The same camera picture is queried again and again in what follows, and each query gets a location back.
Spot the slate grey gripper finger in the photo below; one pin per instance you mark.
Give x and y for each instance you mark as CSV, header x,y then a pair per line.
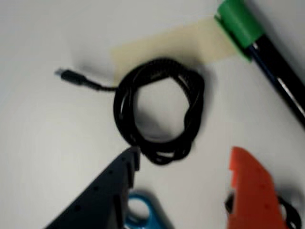
x,y
100,198

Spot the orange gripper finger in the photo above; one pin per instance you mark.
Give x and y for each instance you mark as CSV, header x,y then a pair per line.
x,y
255,198

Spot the wide beige masking tape piece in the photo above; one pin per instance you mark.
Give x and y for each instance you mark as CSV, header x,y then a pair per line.
x,y
166,45

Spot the green capped black marker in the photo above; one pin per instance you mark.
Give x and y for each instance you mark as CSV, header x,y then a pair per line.
x,y
240,23

